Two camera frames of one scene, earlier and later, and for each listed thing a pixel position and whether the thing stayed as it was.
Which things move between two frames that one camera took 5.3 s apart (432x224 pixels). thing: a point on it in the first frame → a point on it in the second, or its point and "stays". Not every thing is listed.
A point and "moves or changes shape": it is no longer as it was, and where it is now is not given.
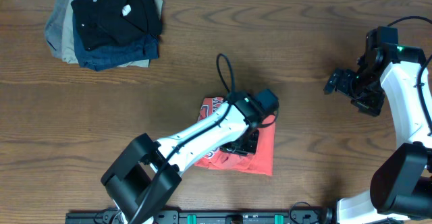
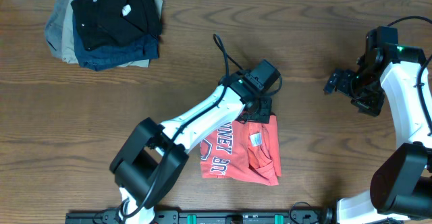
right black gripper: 370,106 stays
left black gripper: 252,148 → 266,117
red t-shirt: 261,161 moves or changes shape
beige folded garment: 69,53 stays
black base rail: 117,216 stays
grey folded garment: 54,25 stays
